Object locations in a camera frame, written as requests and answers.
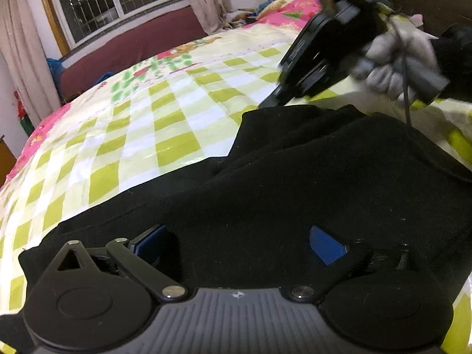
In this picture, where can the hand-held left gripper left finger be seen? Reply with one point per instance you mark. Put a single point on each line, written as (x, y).
(151, 241)

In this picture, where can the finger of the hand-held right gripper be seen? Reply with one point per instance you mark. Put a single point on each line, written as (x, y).
(274, 99)

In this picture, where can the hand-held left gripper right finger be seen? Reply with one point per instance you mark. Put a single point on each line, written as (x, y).
(326, 245)

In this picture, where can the black pants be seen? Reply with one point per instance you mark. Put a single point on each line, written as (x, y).
(295, 173)

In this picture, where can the person's right forearm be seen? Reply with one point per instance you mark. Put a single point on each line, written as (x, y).
(456, 51)

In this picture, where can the person's right hand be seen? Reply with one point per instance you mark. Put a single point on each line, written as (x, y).
(396, 62)

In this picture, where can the grey crumpled clothes pile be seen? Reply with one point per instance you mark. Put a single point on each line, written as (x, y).
(239, 16)

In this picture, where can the pale pink cloth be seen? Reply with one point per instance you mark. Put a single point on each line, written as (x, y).
(416, 17)

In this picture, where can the green checkered plastic sheet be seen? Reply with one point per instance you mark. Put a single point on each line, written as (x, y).
(129, 136)

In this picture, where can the beige curtain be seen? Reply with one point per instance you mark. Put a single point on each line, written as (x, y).
(22, 44)
(201, 0)

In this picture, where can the maroon covered sofa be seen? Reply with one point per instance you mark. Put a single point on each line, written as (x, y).
(129, 48)

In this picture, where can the wooden desk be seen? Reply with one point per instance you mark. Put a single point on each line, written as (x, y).
(5, 160)

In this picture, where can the small blue cloth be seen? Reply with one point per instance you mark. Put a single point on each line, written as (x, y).
(106, 76)

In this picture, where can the red and green bag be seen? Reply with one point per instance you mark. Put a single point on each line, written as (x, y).
(21, 112)

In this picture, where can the barred window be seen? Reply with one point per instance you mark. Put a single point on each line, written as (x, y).
(118, 3)

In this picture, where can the blue plastic bag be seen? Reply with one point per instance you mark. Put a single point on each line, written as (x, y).
(55, 67)

